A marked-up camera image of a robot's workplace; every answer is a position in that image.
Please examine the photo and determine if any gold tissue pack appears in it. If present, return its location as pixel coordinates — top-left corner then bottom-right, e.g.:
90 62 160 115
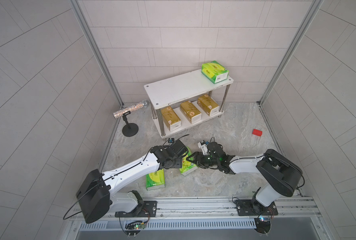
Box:
180 101 202 124
197 94 220 117
161 106 182 131

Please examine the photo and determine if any white two-tier shelf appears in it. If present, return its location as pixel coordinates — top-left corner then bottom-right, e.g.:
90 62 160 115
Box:
144 70 234 139

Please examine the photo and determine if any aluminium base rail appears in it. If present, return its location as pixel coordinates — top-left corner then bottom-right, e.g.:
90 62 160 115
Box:
70 196 321 233

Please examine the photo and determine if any red small block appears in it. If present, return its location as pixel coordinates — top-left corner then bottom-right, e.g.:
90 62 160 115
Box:
252 129 263 137

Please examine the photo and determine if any glittery microphone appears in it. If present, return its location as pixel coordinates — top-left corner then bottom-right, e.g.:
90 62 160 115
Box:
113 100 149 119

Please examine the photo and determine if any black microphone stand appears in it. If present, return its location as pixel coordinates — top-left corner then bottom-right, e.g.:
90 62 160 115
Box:
122 111 139 137

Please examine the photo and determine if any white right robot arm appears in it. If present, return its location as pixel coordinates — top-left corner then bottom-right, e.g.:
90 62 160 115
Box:
187 142 303 220

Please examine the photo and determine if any green tissue pack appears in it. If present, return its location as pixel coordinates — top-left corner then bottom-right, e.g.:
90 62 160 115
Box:
180 147 198 176
146 170 166 191
201 61 229 84

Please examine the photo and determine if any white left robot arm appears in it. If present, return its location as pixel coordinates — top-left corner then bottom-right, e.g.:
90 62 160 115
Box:
75 140 189 224

